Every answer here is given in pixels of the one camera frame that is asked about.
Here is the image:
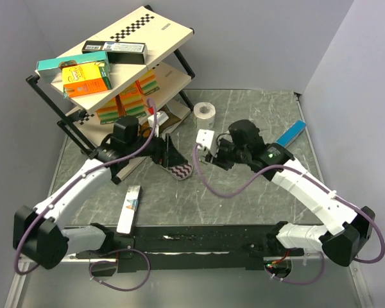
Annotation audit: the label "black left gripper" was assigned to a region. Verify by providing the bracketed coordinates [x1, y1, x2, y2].
[126, 128, 188, 167]

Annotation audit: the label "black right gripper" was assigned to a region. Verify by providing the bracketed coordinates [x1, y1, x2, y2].
[205, 137, 250, 171]

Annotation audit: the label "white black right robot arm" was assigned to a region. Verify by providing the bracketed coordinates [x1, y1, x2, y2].
[196, 119, 375, 267]

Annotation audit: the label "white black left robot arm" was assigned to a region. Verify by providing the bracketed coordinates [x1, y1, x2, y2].
[13, 116, 193, 270]

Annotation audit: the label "pink striped sponge pad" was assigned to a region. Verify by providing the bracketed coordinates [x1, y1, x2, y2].
[164, 162, 193, 181]

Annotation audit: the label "orange snack bag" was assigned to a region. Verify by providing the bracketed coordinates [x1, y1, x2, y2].
[138, 121, 155, 139]

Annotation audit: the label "white toilet paper roll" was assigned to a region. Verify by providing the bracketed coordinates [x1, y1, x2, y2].
[193, 102, 216, 130]

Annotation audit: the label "yellow green sponge pack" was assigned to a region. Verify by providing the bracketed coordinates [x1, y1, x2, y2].
[119, 82, 146, 118]
[136, 69, 160, 96]
[96, 98, 119, 124]

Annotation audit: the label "white toothpaste box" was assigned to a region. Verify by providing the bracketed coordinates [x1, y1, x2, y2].
[116, 185, 142, 234]

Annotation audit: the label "blue silver box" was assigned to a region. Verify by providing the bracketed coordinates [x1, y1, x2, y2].
[276, 120, 306, 148]

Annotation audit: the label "beige black tiered shelf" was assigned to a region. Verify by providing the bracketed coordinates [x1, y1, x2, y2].
[26, 6, 194, 154]

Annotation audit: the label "black white long box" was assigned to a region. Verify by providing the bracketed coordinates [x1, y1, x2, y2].
[81, 40, 148, 65]

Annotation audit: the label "orange yellow box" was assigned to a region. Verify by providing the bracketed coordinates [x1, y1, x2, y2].
[62, 61, 112, 98]

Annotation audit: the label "teal long box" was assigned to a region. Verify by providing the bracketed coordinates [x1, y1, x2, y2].
[36, 51, 109, 83]

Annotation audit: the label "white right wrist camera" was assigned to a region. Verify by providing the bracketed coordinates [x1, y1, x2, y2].
[196, 129, 218, 156]

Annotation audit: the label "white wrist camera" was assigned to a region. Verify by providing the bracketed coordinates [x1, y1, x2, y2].
[196, 129, 218, 156]
[148, 111, 169, 128]

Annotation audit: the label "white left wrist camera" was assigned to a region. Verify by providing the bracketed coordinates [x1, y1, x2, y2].
[148, 111, 169, 128]

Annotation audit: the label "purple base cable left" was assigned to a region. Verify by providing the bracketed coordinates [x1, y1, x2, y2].
[89, 248, 152, 292]

